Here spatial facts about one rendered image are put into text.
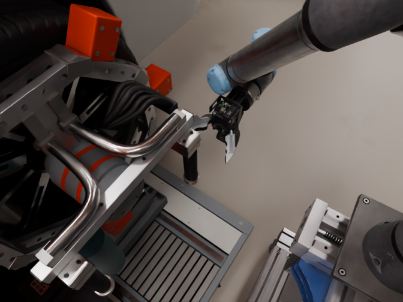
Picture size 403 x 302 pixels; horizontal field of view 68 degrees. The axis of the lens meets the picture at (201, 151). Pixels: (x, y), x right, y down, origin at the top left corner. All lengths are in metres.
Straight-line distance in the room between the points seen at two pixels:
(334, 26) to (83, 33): 0.45
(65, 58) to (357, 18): 0.49
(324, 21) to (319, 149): 1.45
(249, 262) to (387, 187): 0.89
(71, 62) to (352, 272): 0.71
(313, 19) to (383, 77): 2.01
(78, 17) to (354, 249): 0.76
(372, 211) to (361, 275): 0.16
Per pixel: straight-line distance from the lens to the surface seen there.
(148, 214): 1.46
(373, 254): 0.76
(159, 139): 0.60
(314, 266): 0.88
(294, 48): 0.57
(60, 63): 0.63
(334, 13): 0.50
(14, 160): 0.81
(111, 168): 0.70
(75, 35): 0.68
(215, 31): 2.54
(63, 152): 0.63
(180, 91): 2.06
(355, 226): 0.80
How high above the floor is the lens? 1.50
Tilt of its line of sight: 58 degrees down
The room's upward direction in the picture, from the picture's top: straight up
